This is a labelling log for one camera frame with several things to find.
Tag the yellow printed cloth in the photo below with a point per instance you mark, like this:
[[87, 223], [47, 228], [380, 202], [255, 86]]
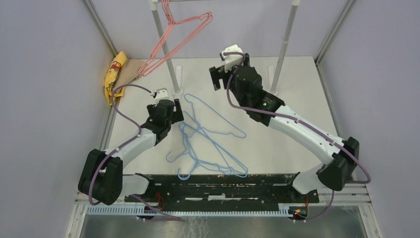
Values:
[[112, 75]]

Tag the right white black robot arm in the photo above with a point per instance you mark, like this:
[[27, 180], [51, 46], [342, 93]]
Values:
[[338, 157]]

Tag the right grey rack pole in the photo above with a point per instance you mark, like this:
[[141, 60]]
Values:
[[275, 71]]

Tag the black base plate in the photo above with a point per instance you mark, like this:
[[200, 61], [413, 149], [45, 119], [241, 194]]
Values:
[[225, 193]]

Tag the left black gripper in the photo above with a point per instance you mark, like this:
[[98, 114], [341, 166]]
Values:
[[179, 113]]

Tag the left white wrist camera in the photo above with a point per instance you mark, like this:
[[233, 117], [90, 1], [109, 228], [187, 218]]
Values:
[[161, 94]]

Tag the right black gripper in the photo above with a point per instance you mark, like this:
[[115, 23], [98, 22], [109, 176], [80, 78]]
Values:
[[217, 74]]

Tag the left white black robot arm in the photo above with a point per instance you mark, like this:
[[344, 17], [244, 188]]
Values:
[[102, 176]]

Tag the white slotted cable duct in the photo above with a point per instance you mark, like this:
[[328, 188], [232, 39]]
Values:
[[142, 210]]

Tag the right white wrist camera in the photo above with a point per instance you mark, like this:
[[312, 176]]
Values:
[[231, 56]]

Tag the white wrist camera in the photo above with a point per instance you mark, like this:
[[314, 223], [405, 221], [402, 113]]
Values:
[[161, 94], [231, 56]]

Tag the beige cloth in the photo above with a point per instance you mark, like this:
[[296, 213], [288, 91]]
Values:
[[128, 72]]

